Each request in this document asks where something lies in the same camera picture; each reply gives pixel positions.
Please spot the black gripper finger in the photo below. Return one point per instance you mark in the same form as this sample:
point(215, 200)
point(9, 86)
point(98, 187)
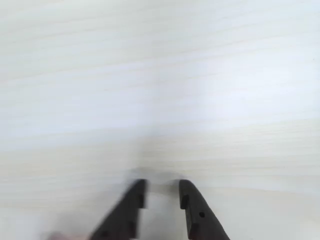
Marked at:
point(202, 220)
point(122, 220)

